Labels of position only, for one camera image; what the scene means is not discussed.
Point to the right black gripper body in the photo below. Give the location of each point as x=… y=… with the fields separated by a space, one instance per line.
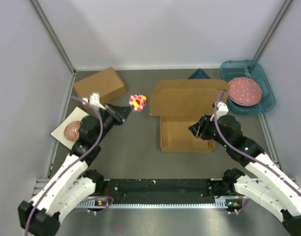
x=212 y=134

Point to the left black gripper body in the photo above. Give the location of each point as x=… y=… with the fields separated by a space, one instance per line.
x=108 y=121

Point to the pink plush flower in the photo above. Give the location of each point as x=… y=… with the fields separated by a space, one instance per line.
x=136 y=102

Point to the brown cardboard box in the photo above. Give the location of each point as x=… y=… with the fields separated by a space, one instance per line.
x=106 y=82
x=180 y=104

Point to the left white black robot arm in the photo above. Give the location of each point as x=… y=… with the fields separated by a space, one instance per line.
x=74 y=181

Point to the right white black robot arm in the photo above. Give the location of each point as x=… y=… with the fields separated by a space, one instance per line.
x=277 y=193

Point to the closed brown cardboard box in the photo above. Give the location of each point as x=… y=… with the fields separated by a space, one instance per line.
x=106 y=82

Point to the white square board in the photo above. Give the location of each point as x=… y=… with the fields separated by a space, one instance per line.
x=77 y=114

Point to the red patterned bowl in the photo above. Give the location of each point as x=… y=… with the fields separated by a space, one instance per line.
x=71 y=131

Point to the rainbow plush flower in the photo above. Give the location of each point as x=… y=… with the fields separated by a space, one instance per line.
x=144 y=99

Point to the pink polka dot plate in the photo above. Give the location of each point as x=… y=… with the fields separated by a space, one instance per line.
x=244 y=91

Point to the dark blue teardrop dish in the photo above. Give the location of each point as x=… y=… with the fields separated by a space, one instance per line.
x=199 y=74

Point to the teal transparent plastic bin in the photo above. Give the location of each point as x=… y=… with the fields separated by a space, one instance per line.
x=251 y=70

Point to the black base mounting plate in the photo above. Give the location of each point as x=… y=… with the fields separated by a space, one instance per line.
x=164 y=191

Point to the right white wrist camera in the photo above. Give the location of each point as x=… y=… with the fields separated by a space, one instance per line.
x=221 y=110

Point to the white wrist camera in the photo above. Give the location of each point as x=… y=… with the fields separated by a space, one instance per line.
x=94 y=101
x=221 y=110

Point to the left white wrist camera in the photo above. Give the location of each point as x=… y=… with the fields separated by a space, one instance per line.
x=94 y=101

